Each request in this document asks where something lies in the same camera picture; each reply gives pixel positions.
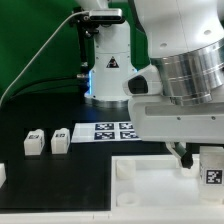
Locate white camera cable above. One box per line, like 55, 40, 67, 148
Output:
0, 9, 91, 108

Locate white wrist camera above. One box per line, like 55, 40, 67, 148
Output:
122, 65, 163, 96

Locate white block left edge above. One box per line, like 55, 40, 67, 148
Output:
0, 163, 6, 188

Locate white front rail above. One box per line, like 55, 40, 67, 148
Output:
0, 211, 224, 224

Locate camera on black stand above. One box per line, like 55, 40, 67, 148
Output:
69, 7, 124, 98

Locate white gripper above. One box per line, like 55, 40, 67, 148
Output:
128, 97, 224, 169

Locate black cables behind base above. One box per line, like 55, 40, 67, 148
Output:
3, 76, 84, 101

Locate white square tabletop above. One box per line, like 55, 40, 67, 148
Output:
111, 154, 224, 210

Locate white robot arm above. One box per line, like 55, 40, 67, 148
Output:
77, 0, 224, 168

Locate white sheet with markers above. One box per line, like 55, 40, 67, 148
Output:
71, 121, 139, 143

